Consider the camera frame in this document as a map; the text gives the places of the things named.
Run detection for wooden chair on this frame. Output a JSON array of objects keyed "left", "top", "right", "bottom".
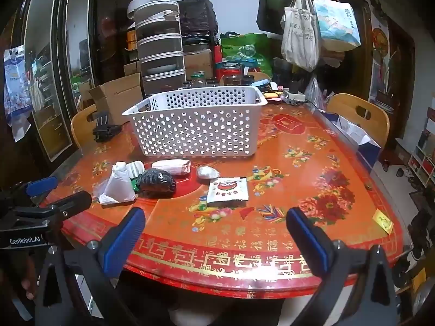
[
  {"left": 70, "top": 104, "right": 101, "bottom": 150},
  {"left": 326, "top": 93, "right": 390, "bottom": 148}
]

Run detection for wall calendar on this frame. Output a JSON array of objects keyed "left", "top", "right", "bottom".
[{"left": 369, "top": 20, "right": 391, "bottom": 106}]

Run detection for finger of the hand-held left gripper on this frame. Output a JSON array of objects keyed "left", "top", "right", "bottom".
[
  {"left": 32, "top": 191, "right": 93, "bottom": 225},
  {"left": 0, "top": 177, "right": 58, "bottom": 208}
]

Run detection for blue printed paper bag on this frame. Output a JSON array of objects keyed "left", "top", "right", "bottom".
[{"left": 312, "top": 0, "right": 361, "bottom": 51}]

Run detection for clear plastic bag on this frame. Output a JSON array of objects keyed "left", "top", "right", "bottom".
[{"left": 304, "top": 76, "right": 327, "bottom": 109}]

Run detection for white cloth tote bag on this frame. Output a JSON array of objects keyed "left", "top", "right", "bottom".
[{"left": 280, "top": 0, "right": 320, "bottom": 72}]

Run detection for white bowl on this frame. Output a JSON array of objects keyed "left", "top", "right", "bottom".
[{"left": 127, "top": 0, "right": 152, "bottom": 19}]

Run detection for black clamp tool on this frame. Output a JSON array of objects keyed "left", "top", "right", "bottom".
[{"left": 92, "top": 110, "right": 123, "bottom": 142}]

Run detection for blue white plastic bag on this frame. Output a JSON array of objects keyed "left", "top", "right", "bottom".
[{"left": 3, "top": 44, "right": 35, "bottom": 143}]

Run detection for white red printed sachet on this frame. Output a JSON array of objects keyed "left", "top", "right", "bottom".
[{"left": 206, "top": 177, "right": 248, "bottom": 203}]

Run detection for white blue paper bag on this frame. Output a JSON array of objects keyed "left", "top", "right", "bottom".
[{"left": 319, "top": 112, "right": 382, "bottom": 174}]

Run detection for small white soft packet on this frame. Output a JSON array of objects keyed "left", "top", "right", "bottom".
[{"left": 126, "top": 160, "right": 146, "bottom": 179}]

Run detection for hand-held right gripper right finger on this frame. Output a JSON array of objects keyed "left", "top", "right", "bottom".
[{"left": 285, "top": 206, "right": 402, "bottom": 326}]

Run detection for white perforated plastic basket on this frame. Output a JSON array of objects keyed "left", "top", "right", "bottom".
[{"left": 122, "top": 86, "right": 268, "bottom": 158}]

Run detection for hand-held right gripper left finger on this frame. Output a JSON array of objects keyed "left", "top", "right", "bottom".
[{"left": 34, "top": 206, "right": 147, "bottom": 326}]

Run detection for black knitted cloth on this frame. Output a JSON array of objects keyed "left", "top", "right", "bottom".
[{"left": 136, "top": 168, "right": 177, "bottom": 198}]

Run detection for white pink towel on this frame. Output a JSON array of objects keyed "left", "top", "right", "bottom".
[{"left": 151, "top": 158, "right": 191, "bottom": 176}]

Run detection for white cube shelf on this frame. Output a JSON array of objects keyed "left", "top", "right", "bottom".
[{"left": 406, "top": 146, "right": 435, "bottom": 194}]

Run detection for open cardboard box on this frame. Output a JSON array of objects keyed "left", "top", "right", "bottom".
[{"left": 89, "top": 73, "right": 145, "bottom": 116}]

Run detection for dark mirrored cabinet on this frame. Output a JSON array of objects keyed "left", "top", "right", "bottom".
[{"left": 20, "top": 0, "right": 136, "bottom": 164}]

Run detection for black hanging bag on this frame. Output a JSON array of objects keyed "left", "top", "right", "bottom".
[{"left": 256, "top": 0, "right": 286, "bottom": 35}]

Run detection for yellow card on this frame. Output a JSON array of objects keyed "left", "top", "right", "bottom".
[{"left": 372, "top": 209, "right": 394, "bottom": 234}]

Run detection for closed cardboard box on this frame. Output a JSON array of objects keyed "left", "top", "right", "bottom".
[{"left": 184, "top": 49, "right": 215, "bottom": 79}]

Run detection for person's left hand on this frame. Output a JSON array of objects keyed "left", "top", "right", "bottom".
[{"left": 20, "top": 278, "right": 36, "bottom": 301}]

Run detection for green shopping bag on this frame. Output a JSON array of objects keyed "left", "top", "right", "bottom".
[{"left": 221, "top": 32, "right": 274, "bottom": 75}]

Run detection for white plastic wrap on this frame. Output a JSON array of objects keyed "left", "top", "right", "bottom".
[{"left": 196, "top": 165, "right": 221, "bottom": 179}]

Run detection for stacked plastic drawer unit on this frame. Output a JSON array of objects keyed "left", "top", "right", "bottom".
[{"left": 134, "top": 0, "right": 187, "bottom": 97}]

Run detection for black plastic covered box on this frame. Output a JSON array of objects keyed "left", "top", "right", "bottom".
[{"left": 177, "top": 0, "right": 219, "bottom": 46}]

